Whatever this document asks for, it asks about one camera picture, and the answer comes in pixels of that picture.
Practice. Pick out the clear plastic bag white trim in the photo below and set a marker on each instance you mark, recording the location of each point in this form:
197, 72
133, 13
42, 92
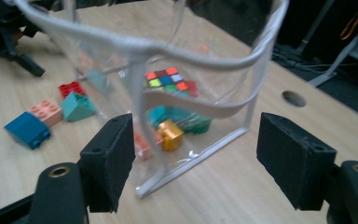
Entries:
136, 49

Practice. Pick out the pink toy brick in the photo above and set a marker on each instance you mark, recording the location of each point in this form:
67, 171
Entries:
49, 112

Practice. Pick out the multicoloured puzzle cube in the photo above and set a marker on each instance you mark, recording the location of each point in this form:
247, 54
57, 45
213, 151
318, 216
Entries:
166, 80

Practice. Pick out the teal toy brick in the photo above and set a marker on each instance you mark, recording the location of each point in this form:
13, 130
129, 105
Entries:
158, 115
76, 109

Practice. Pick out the orange toy brick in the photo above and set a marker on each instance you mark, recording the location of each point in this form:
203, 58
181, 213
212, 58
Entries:
171, 135

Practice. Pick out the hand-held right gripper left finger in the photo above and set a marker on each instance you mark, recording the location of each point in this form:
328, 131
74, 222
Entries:
108, 165

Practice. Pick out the green toy brick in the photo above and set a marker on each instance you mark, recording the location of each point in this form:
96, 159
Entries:
199, 124

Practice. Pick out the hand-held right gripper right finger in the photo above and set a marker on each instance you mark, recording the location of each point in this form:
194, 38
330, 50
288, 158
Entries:
292, 161

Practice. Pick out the coral toy brick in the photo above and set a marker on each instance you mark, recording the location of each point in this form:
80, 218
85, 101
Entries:
141, 146

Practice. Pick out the blue toy brick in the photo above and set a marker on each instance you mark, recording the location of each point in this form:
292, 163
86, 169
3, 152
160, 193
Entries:
24, 129

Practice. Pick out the red toy brick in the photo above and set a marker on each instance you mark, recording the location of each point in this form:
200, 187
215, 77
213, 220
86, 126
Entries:
70, 88

